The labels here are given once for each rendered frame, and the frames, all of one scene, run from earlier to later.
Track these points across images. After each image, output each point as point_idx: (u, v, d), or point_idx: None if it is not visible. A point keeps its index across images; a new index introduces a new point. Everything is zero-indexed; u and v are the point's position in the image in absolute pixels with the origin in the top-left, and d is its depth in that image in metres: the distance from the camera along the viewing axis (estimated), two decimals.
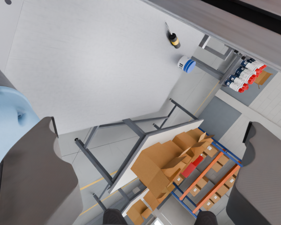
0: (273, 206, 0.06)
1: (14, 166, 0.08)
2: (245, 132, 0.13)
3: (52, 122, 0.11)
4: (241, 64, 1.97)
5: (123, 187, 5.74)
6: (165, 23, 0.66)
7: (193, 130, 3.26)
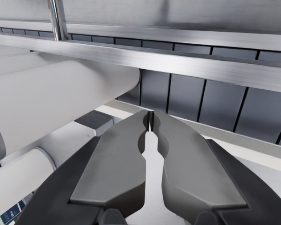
0: (200, 184, 0.07)
1: (106, 143, 0.09)
2: (150, 121, 0.14)
3: (147, 116, 0.12)
4: None
5: None
6: None
7: None
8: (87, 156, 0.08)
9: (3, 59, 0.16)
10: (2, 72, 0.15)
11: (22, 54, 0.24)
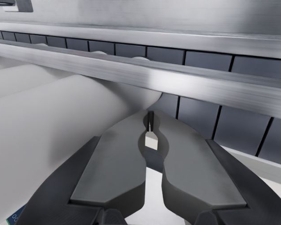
0: (200, 184, 0.07)
1: (106, 143, 0.09)
2: (150, 121, 0.14)
3: (147, 116, 0.12)
4: None
5: None
6: None
7: None
8: (88, 156, 0.08)
9: None
10: None
11: None
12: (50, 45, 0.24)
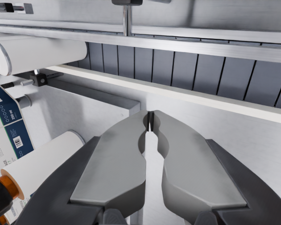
0: (200, 184, 0.07)
1: (106, 143, 0.09)
2: (150, 121, 0.14)
3: (147, 116, 0.12)
4: None
5: None
6: None
7: None
8: (87, 156, 0.08)
9: (12, 36, 0.32)
10: None
11: None
12: None
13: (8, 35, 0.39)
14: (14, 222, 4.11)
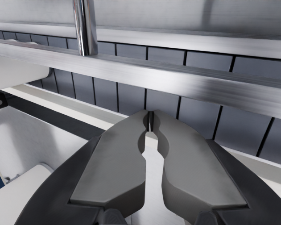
0: (200, 184, 0.07)
1: (106, 143, 0.09)
2: (150, 121, 0.14)
3: (147, 116, 0.12)
4: None
5: None
6: None
7: None
8: (87, 156, 0.08)
9: None
10: None
11: None
12: None
13: None
14: None
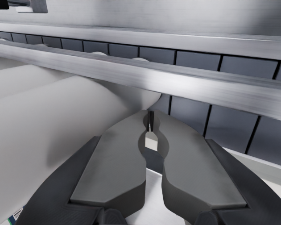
0: (200, 184, 0.07)
1: (106, 143, 0.09)
2: (149, 121, 0.14)
3: (147, 116, 0.12)
4: None
5: None
6: None
7: None
8: (88, 156, 0.08)
9: None
10: None
11: None
12: (50, 46, 0.24)
13: None
14: None
